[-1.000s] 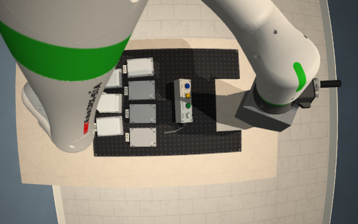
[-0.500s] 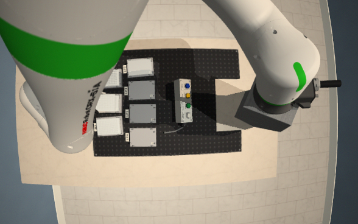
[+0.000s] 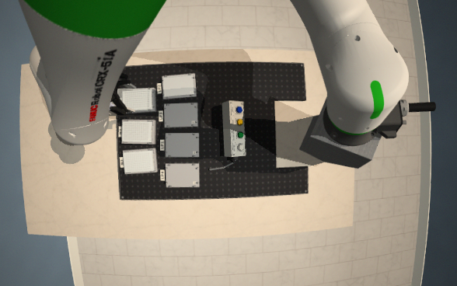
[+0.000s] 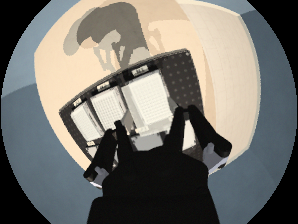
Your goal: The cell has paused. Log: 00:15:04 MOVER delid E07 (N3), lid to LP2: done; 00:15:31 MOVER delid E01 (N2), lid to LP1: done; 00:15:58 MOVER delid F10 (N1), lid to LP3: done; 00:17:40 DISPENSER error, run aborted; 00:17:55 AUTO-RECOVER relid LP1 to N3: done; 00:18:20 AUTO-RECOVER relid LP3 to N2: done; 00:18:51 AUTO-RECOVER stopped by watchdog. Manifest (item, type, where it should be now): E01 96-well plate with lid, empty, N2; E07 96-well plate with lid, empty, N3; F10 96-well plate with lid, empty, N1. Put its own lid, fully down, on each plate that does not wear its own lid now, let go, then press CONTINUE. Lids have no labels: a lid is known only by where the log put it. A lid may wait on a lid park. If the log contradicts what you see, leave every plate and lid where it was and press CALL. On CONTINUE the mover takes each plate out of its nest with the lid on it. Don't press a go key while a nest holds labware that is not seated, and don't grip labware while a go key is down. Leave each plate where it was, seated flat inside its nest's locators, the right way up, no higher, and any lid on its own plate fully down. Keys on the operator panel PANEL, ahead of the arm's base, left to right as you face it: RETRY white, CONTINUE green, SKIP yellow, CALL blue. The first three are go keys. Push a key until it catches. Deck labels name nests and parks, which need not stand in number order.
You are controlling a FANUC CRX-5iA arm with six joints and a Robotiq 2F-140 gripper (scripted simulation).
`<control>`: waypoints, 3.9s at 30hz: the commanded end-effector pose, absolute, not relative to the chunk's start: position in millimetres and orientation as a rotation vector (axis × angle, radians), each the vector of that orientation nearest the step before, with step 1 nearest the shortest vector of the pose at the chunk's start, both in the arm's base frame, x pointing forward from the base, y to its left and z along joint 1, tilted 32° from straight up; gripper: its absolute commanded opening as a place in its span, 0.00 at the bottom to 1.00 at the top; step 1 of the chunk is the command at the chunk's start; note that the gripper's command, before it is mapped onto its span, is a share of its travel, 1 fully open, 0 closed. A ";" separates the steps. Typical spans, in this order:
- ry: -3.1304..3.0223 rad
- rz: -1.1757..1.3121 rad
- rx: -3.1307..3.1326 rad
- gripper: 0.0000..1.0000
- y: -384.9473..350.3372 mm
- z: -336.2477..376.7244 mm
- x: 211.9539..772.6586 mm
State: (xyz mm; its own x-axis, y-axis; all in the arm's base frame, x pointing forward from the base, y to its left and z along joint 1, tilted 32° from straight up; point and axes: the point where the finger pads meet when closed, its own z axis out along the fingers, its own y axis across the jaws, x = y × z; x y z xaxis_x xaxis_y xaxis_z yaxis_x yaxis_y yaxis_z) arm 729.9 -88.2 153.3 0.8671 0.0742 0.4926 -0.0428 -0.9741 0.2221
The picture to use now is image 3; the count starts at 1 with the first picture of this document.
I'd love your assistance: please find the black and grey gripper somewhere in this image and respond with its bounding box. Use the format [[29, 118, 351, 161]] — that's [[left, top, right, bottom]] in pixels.
[[110, 73, 136, 115]]

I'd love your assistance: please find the grey angled control panel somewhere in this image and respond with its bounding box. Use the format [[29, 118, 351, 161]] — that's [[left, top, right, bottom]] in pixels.
[[209, 100, 246, 170]]

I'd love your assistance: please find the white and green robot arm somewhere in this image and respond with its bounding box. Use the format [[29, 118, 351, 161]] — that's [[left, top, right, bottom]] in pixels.
[[18, 0, 436, 146]]

